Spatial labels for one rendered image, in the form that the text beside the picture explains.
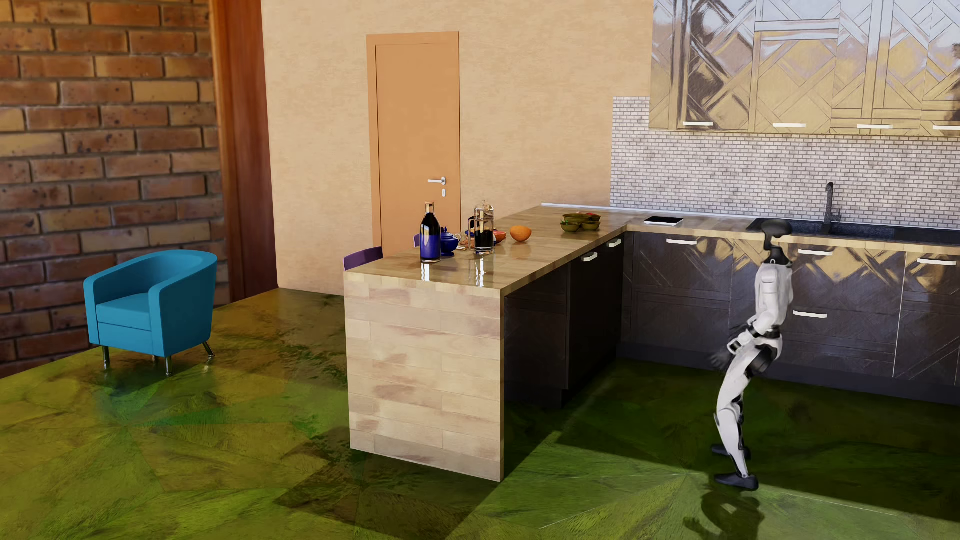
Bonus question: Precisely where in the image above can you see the glass french press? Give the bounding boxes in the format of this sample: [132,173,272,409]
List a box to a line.
[468,201,496,255]

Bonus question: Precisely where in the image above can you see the dark blue glass bottle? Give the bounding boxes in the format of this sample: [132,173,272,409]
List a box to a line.
[419,201,442,264]

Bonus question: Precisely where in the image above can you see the wooden kitchen counter island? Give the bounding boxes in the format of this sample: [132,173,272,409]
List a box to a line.
[343,205,655,483]

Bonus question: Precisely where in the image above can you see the purple chair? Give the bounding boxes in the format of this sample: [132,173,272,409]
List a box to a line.
[343,246,384,272]

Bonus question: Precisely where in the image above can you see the orange wooden door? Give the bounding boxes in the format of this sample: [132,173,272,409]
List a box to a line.
[366,31,462,258]

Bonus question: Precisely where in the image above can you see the white humanoid robot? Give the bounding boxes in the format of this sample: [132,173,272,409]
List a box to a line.
[709,218,795,492]

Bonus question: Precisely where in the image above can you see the blue armchair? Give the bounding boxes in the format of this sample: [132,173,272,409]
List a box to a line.
[83,249,219,378]

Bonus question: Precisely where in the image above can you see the black kitchen faucet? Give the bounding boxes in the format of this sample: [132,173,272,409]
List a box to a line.
[822,181,843,232]

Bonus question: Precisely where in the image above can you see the dark lower kitchen cabinets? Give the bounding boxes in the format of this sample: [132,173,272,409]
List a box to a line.
[504,231,960,408]

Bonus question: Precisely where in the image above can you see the metallic upper kitchen cabinets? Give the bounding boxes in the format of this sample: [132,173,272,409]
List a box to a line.
[649,0,960,138]

